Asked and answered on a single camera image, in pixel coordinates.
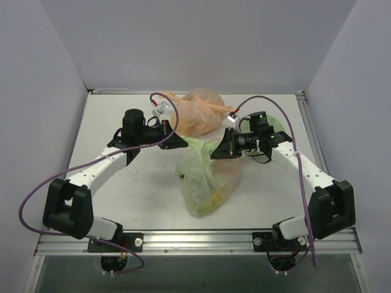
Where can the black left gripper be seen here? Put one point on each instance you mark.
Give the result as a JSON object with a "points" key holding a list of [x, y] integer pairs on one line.
{"points": [[165, 134]]}

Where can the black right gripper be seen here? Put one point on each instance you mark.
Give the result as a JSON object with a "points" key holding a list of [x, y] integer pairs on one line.
{"points": [[230, 143]]}

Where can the green plastic bag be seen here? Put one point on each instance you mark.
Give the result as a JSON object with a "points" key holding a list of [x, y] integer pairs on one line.
{"points": [[206, 183]]}

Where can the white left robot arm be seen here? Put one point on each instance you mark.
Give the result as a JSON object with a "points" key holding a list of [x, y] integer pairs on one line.
{"points": [[69, 208]]}

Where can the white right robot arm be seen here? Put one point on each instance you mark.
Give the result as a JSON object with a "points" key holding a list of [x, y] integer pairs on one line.
{"points": [[330, 203]]}

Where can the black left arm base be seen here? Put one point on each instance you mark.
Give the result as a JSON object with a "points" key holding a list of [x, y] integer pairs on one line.
{"points": [[119, 255]]}

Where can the orange tied plastic bag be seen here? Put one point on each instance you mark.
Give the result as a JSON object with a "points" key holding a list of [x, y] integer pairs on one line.
{"points": [[200, 111]]}

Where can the green wavy plastic bowl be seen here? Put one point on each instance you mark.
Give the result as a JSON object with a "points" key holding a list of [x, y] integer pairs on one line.
{"points": [[277, 125]]}

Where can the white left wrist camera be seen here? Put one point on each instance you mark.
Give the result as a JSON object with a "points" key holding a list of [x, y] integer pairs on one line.
{"points": [[160, 109]]}

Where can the aluminium right side rail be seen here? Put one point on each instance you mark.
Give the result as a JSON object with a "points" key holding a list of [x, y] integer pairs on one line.
{"points": [[309, 126]]}

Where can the aluminium rail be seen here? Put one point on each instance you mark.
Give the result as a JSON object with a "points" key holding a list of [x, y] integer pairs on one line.
{"points": [[108, 91], [309, 126], [195, 242]]}

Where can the aluminium back rail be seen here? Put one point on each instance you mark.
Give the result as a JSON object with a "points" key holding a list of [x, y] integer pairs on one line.
{"points": [[108, 91]]}

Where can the aluminium front rail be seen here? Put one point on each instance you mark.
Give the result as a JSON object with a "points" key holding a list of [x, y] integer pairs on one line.
{"points": [[195, 242]]}

